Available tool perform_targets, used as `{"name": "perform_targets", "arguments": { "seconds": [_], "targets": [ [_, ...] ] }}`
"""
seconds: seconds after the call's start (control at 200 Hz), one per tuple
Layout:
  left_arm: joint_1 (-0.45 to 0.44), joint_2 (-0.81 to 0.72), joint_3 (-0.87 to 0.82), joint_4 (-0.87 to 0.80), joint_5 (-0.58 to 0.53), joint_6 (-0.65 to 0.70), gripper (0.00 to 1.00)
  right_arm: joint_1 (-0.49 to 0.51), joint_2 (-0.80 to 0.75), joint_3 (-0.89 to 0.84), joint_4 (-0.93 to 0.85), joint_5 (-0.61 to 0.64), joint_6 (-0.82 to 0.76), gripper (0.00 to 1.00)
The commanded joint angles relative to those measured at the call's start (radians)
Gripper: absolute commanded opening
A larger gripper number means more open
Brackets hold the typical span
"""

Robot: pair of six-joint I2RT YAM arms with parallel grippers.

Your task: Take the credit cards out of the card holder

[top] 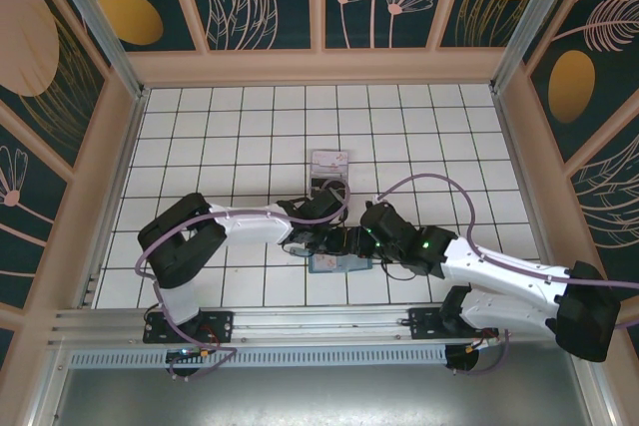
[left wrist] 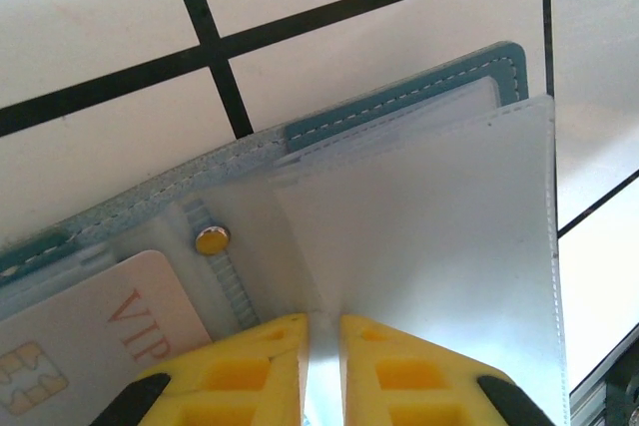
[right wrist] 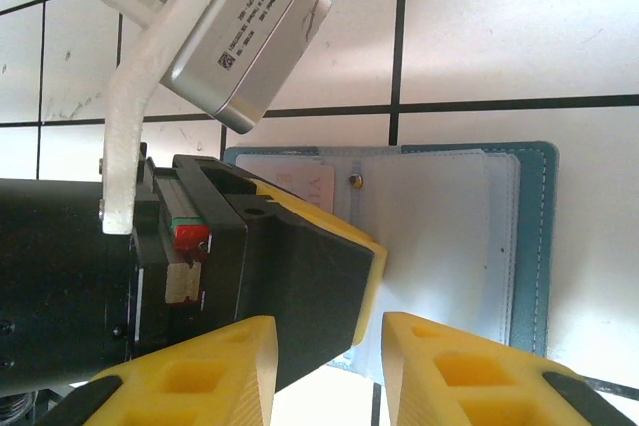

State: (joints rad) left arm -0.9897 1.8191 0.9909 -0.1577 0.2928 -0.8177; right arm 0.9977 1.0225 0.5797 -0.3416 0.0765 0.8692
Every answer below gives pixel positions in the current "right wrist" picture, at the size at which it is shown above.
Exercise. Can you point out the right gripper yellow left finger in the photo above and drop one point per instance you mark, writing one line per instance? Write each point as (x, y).
(199, 381)

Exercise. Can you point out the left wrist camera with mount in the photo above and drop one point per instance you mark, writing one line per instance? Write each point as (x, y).
(239, 37)

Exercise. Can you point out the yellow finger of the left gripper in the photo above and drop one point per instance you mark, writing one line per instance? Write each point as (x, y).
(309, 286)
(214, 174)

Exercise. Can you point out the teal card holder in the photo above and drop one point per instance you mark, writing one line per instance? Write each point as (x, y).
(531, 246)

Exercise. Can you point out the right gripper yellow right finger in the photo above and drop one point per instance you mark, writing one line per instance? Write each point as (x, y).
(474, 381)

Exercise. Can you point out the pale pink credit card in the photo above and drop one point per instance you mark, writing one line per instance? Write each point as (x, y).
(289, 169)

